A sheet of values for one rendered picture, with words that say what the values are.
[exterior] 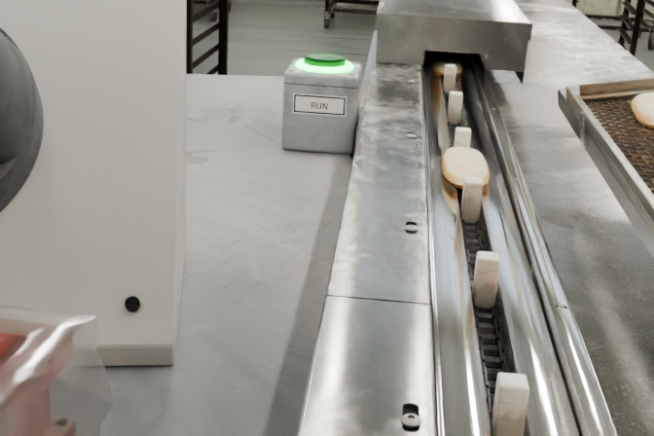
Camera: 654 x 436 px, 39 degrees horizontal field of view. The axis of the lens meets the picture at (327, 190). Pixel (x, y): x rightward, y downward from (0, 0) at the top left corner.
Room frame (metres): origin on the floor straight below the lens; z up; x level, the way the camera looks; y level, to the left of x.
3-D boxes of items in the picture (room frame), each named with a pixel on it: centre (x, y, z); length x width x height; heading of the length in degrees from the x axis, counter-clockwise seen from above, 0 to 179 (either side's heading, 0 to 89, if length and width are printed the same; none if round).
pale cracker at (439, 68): (1.14, -0.14, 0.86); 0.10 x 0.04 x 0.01; 176
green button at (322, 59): (0.88, 0.01, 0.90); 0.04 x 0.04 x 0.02
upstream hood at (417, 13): (1.71, -0.18, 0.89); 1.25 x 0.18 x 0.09; 176
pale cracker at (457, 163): (0.72, -0.11, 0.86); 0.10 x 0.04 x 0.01; 176
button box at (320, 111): (0.88, 0.01, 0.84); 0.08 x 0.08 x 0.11; 86
